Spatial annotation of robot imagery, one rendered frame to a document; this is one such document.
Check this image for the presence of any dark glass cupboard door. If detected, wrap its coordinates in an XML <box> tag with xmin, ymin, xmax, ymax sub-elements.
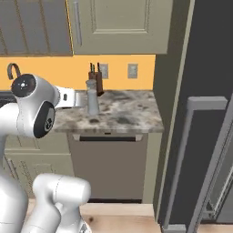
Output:
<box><xmin>0</xmin><ymin>0</ymin><xmax>74</xmax><ymax>57</ymax></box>

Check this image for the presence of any brown knife block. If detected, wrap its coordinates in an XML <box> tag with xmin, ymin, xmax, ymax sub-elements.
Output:
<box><xmin>87</xmin><ymin>71</ymin><xmax>106</xmax><ymax>97</ymax></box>

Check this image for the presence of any beige drawer front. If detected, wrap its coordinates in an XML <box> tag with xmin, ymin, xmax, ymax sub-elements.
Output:
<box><xmin>4</xmin><ymin>132</ymin><xmax>70</xmax><ymax>152</ymax></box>

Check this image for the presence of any dark sink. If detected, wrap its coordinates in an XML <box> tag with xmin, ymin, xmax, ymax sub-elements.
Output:
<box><xmin>0</xmin><ymin>90</ymin><xmax>18</xmax><ymax>107</ymax></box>

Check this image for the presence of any beige lower cupboard door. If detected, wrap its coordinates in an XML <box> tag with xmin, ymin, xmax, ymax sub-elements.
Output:
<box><xmin>2</xmin><ymin>152</ymin><xmax>76</xmax><ymax>198</ymax></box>

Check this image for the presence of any grey dishwasher handle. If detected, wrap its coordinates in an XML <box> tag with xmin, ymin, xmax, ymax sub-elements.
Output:
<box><xmin>72</xmin><ymin>134</ymin><xmax>144</xmax><ymax>142</ymax></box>

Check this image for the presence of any dark grey fridge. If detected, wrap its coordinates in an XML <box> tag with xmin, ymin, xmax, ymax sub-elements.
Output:
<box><xmin>154</xmin><ymin>0</ymin><xmax>233</xmax><ymax>233</ymax></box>

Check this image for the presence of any grey wall socket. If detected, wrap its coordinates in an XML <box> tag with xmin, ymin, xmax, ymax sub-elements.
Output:
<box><xmin>99</xmin><ymin>63</ymin><xmax>109</xmax><ymax>80</ymax></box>
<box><xmin>127</xmin><ymin>62</ymin><xmax>139</xmax><ymax>80</ymax></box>

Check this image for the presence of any beige cupboard door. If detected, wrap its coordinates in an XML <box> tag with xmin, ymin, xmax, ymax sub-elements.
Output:
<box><xmin>2</xmin><ymin>152</ymin><xmax>76</xmax><ymax>198</ymax></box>
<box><xmin>66</xmin><ymin>0</ymin><xmax>174</xmax><ymax>56</ymax></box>

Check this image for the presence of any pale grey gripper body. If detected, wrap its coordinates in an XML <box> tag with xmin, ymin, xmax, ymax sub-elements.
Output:
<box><xmin>73</xmin><ymin>91</ymin><xmax>87</xmax><ymax>108</ymax></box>

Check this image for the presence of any beige upper cupboard door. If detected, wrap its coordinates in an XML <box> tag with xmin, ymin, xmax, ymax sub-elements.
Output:
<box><xmin>66</xmin><ymin>0</ymin><xmax>174</xmax><ymax>56</ymax></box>

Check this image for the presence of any grey-brown dishwasher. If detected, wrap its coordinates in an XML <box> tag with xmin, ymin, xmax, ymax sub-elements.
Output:
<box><xmin>66</xmin><ymin>132</ymin><xmax>149</xmax><ymax>204</ymax></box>

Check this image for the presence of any grey fridge handle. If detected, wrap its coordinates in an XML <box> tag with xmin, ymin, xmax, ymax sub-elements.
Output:
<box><xmin>187</xmin><ymin>93</ymin><xmax>233</xmax><ymax>233</ymax></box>
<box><xmin>162</xmin><ymin>96</ymin><xmax>228</xmax><ymax>233</ymax></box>

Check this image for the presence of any grey cupboard door handle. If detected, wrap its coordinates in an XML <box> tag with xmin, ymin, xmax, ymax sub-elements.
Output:
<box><xmin>73</xmin><ymin>1</ymin><xmax>84</xmax><ymax>47</ymax></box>

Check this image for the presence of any dark curved tap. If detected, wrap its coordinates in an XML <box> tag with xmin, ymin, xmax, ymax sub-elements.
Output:
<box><xmin>6</xmin><ymin>62</ymin><xmax>22</xmax><ymax>81</ymax></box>

